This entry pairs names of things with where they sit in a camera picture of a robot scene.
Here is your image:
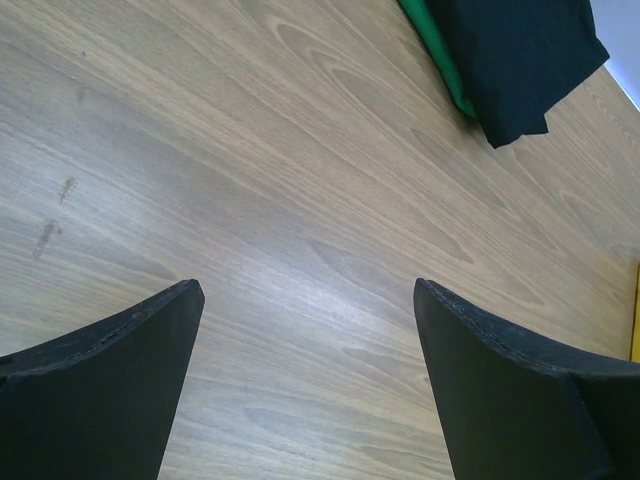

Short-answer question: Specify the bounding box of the folded black t shirt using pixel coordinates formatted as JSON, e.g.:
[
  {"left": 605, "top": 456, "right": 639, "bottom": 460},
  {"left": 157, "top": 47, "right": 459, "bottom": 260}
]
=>
[{"left": 428, "top": 0, "right": 609, "bottom": 148}]

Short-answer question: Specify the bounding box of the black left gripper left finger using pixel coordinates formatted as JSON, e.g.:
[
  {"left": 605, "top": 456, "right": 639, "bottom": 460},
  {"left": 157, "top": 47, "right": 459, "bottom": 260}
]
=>
[{"left": 1, "top": 279, "right": 205, "bottom": 479}]

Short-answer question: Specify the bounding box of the yellow plastic tray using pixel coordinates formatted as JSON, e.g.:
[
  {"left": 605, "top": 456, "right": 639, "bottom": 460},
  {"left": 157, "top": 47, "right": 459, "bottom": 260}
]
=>
[{"left": 630, "top": 269, "right": 640, "bottom": 363}]

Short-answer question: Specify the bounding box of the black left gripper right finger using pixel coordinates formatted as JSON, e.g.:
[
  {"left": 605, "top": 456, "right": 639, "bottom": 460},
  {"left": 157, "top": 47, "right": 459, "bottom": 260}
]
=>
[{"left": 413, "top": 279, "right": 639, "bottom": 479}]

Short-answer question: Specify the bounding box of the folded green t shirt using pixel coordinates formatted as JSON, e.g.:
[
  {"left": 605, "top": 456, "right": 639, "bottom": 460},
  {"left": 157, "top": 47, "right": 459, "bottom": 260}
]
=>
[{"left": 397, "top": 0, "right": 477, "bottom": 119}]

